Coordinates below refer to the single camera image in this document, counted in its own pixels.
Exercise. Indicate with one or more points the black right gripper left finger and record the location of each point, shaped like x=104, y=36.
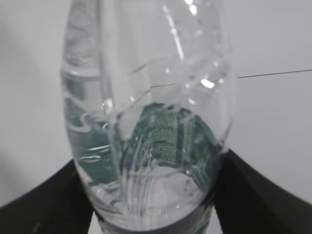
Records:
x=57, y=206

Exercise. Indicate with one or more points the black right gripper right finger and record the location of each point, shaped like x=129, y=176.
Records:
x=246, y=202

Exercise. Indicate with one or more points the clear water bottle green label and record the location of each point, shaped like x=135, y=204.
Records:
x=148, y=101

